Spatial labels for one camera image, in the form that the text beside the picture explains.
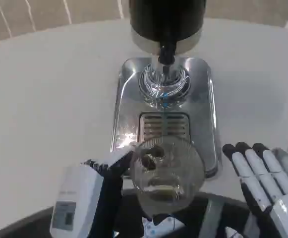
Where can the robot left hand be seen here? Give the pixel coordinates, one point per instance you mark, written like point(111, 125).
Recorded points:
point(76, 198)

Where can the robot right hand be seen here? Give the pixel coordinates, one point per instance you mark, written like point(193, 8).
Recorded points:
point(277, 188)

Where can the clear ribbed glass cup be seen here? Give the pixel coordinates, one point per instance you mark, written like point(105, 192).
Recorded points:
point(181, 163)

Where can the black robot torso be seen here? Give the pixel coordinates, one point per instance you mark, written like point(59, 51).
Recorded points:
point(215, 218)

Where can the steel drip tray grid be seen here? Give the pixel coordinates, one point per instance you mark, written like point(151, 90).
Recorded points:
point(153, 126)

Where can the steel drip tray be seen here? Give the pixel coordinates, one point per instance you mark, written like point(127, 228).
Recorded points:
point(203, 104)

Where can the black dispenser tap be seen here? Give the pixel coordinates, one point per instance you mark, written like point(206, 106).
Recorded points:
point(166, 54)

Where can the black steel drink dispenser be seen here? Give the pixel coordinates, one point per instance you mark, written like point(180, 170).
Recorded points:
point(163, 22)

